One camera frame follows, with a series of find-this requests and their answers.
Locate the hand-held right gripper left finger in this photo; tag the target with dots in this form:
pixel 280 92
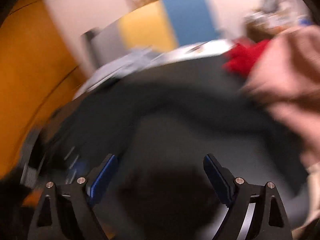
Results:
pixel 106 177

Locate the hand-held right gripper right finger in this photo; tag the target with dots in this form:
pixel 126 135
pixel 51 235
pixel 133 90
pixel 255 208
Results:
pixel 216 177

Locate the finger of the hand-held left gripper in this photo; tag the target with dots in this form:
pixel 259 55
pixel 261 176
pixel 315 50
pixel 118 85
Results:
pixel 75 168

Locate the black towel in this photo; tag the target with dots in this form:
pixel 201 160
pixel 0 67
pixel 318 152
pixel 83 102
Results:
pixel 190 97

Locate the grey yellow blue sofa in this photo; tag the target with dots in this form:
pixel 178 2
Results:
pixel 175 142

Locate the light grey hoodie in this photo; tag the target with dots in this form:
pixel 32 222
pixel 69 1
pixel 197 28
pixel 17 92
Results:
pixel 120 65

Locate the red cloth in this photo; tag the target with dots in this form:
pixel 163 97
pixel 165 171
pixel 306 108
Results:
pixel 241 57

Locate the pink cloth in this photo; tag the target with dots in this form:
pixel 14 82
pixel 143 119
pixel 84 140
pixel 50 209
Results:
pixel 290 75

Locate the cluttered side table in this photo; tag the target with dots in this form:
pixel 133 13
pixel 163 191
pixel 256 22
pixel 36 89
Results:
pixel 275 15

